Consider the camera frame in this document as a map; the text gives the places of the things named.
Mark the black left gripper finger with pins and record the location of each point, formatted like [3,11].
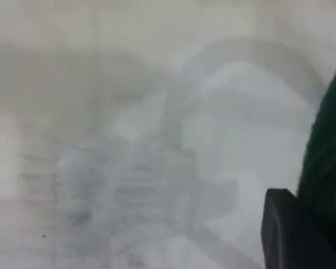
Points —
[294,235]

